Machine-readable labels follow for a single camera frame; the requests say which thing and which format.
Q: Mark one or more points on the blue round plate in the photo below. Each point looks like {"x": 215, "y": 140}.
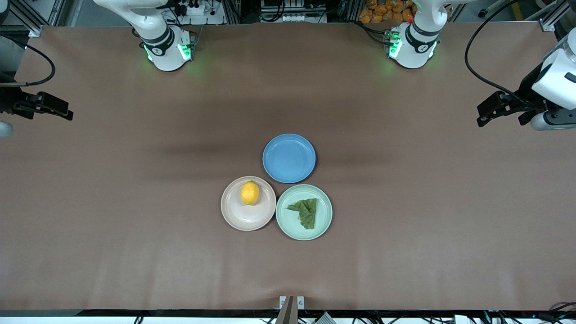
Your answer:
{"x": 289, "y": 158}

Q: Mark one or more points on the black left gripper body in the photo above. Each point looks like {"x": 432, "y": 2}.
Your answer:
{"x": 527, "y": 99}

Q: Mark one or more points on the yellow lemon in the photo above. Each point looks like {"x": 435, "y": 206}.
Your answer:
{"x": 249, "y": 192}

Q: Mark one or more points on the pale green round plate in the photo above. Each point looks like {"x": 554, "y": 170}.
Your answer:
{"x": 324, "y": 211}

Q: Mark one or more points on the bag of oranges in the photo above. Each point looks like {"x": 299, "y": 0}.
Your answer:
{"x": 387, "y": 10}

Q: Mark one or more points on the aluminium frame profile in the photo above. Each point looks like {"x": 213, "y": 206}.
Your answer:
{"x": 27, "y": 18}
{"x": 555, "y": 15}

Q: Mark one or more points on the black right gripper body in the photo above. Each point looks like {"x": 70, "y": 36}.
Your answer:
{"x": 7, "y": 98}

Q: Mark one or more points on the white power strip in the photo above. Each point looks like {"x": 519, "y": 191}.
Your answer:
{"x": 191, "y": 8}

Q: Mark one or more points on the beige round plate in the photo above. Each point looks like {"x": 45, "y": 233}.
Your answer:
{"x": 245, "y": 213}

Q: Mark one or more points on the white electronics rack unit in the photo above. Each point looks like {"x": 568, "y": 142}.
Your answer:
{"x": 292, "y": 11}

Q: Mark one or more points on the camera post with white brackets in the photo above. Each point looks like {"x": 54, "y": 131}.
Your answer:
{"x": 291, "y": 308}

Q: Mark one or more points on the green lettuce leaf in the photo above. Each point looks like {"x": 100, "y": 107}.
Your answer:
{"x": 308, "y": 212}

